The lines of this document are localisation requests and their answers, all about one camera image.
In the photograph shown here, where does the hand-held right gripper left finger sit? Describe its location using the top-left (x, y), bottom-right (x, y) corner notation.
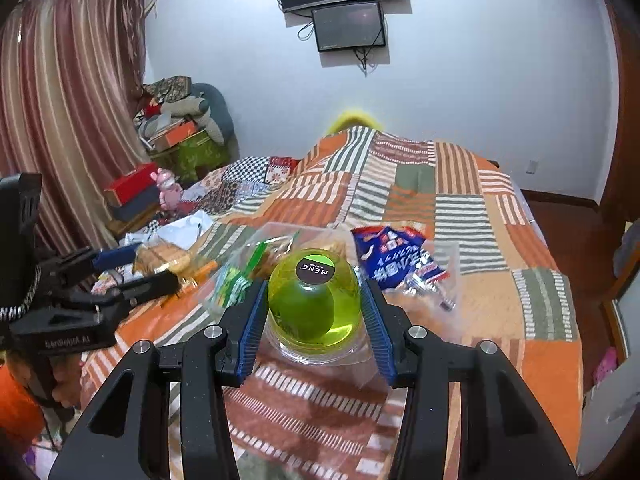
top-left (47, 279), bottom-right (270, 480)

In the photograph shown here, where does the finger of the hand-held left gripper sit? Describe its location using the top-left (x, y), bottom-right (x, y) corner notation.
top-left (75, 274), bottom-right (181, 311)
top-left (47, 246), bottom-right (143, 281)

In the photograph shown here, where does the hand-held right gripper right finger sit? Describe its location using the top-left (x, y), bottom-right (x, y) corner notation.
top-left (361, 277), bottom-right (576, 480)

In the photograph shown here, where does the green snack packet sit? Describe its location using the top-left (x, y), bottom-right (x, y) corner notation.
top-left (215, 241), bottom-right (271, 311)

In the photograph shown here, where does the green jelly cup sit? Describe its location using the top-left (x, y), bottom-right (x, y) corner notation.
top-left (264, 247), bottom-right (376, 366)

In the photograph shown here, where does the blue snack packet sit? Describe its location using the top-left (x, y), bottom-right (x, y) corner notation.
top-left (350, 225), bottom-right (456, 311)

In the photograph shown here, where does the person's left forearm orange sleeve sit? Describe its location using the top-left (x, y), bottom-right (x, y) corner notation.
top-left (0, 367), bottom-right (46, 456)

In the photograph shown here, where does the person's left hand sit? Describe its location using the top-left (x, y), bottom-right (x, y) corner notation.
top-left (50, 352), bottom-right (86, 408)

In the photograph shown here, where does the clear bag of round biscuits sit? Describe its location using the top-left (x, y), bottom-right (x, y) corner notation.
top-left (135, 242), bottom-right (193, 276)

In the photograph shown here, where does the dark flat box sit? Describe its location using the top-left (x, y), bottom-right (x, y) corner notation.
top-left (110, 185), bottom-right (163, 221)

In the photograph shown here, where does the white plastic bag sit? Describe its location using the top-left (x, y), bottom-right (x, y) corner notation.
top-left (125, 210), bottom-right (213, 251)

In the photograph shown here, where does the red box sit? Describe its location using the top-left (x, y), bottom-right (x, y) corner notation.
top-left (104, 162), bottom-right (158, 206)

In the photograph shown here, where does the pink toy figure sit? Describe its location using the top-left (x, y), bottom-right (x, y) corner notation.
top-left (150, 169), bottom-right (183, 216)

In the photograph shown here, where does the green patterned box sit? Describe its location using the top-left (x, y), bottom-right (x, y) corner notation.
top-left (172, 130), bottom-right (231, 183)

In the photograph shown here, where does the orange box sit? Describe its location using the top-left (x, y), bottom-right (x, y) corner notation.
top-left (150, 121), bottom-right (198, 153)

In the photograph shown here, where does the orange striped patchwork blanket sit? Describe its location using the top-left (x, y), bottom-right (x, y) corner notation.
top-left (80, 127), bottom-right (583, 480)

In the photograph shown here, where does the checkered patchwork quilt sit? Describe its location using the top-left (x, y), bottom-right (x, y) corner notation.
top-left (182, 155), bottom-right (301, 216)

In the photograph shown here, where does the striped pink curtain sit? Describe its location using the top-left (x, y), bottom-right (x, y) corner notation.
top-left (0, 0), bottom-right (151, 256)

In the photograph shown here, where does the dark patterned cloth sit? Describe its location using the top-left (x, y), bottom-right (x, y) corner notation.
top-left (142, 76), bottom-right (193, 106)

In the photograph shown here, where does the pile of clothes and boxes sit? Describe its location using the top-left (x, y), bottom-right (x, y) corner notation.
top-left (145, 84), bottom-right (236, 146)

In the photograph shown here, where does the yellow round object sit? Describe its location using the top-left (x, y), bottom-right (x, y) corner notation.
top-left (325, 107), bottom-right (386, 136)

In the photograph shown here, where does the pink slipper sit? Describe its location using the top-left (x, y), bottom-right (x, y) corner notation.
top-left (592, 347), bottom-right (618, 383)

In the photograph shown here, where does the wooden cabinet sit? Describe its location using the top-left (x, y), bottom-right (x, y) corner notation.
top-left (602, 240), bottom-right (640, 361)

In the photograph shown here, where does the white board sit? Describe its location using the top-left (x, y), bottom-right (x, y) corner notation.
top-left (577, 375), bottom-right (640, 476)

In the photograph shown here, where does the small black monitor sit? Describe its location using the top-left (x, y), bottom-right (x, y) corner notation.
top-left (311, 1), bottom-right (388, 53)

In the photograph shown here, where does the black monitor cable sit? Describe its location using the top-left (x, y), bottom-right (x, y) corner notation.
top-left (354, 46), bottom-right (378, 77)

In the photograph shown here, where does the wooden door frame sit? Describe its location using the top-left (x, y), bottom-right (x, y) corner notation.
top-left (597, 0), bottom-right (640, 221)

